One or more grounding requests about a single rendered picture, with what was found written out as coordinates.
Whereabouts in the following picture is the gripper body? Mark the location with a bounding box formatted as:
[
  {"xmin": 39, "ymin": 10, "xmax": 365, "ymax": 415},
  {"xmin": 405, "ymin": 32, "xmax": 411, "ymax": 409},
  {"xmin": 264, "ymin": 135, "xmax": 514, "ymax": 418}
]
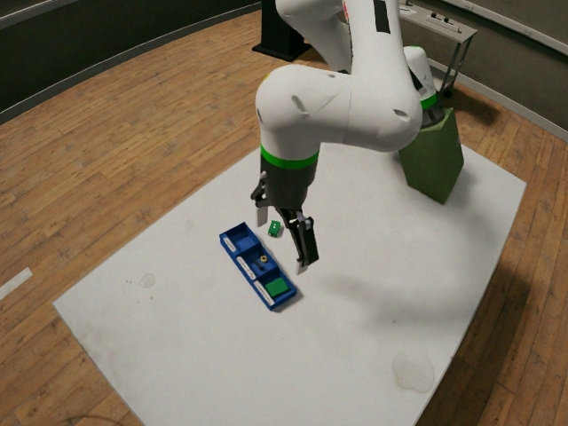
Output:
[{"xmin": 264, "ymin": 184, "xmax": 308, "ymax": 221}]

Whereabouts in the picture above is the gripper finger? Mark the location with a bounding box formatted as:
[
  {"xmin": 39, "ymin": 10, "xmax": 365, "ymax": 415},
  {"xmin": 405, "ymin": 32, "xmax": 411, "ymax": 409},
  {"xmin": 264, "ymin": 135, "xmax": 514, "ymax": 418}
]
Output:
[
  {"xmin": 279, "ymin": 209, "xmax": 320, "ymax": 276},
  {"xmin": 250, "ymin": 178, "xmax": 273, "ymax": 228}
]

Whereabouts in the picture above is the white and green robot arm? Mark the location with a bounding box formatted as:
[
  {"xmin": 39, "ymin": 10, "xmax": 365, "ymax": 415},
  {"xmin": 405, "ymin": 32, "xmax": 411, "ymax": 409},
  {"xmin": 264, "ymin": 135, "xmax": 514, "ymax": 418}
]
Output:
[{"xmin": 256, "ymin": 0, "xmax": 445, "ymax": 193}]

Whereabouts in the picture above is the blue three-compartment tray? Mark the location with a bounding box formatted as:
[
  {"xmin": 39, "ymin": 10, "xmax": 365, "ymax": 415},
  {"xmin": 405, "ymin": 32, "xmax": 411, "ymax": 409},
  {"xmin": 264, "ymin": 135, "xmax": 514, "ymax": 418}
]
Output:
[{"xmin": 219, "ymin": 222, "xmax": 297, "ymax": 311}]

